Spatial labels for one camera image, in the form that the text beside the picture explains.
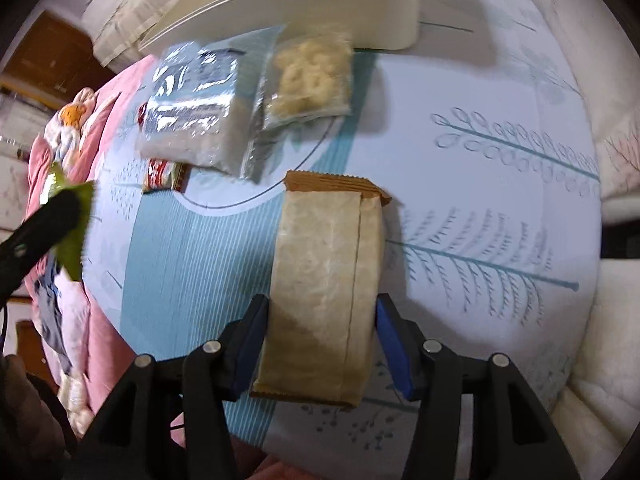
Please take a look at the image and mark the white plastic bin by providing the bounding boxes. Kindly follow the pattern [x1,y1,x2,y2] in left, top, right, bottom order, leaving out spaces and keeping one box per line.
[137,0,421,54]

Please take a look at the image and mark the white lace cover cloth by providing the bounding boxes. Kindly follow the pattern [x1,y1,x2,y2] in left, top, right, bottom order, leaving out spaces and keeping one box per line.
[80,0,201,68]

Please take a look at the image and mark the red yellow label snack packet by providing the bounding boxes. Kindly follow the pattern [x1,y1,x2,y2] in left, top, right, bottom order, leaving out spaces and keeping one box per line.
[142,157,194,195]

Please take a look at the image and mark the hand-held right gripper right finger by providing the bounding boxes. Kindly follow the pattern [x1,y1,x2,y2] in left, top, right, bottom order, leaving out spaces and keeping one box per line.
[375,292,583,480]

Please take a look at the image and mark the cartoon print blanket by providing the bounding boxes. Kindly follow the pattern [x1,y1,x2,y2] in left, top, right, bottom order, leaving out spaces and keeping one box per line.
[42,87,99,171]

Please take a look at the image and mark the large clear silver snack packet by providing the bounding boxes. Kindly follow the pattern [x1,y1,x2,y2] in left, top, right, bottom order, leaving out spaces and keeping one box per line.
[136,27,288,183]

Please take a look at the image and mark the brown wooden door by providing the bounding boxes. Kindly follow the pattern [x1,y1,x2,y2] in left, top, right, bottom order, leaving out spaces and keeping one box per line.
[0,10,119,92]

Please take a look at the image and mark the tree print tablecloth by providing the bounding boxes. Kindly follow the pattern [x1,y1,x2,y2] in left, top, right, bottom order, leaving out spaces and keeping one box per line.
[80,0,601,461]

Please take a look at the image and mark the white quilted cover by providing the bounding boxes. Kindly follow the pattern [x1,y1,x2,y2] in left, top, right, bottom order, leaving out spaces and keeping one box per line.
[550,255,640,466]

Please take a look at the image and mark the brown paper snack packet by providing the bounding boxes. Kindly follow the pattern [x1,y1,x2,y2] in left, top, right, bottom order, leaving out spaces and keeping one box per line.
[249,170,394,409]

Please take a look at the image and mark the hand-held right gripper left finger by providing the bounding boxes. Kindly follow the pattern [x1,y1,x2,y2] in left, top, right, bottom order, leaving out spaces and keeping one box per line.
[70,294,271,480]

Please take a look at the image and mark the green snack packet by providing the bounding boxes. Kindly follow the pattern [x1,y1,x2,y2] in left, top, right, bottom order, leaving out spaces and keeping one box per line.
[40,162,97,282]

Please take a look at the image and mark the pink blanket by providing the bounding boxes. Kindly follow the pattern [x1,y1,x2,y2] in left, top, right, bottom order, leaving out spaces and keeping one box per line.
[27,52,211,480]

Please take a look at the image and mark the blue grey clothes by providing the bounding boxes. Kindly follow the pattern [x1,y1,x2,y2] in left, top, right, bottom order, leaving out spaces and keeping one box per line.
[30,260,96,431]

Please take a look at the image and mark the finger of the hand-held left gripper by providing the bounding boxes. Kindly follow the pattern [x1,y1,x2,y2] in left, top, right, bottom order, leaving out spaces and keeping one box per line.
[0,187,84,301]

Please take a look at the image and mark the clear puffed snack packet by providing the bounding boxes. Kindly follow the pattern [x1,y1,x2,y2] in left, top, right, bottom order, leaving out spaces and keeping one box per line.
[262,34,354,131]

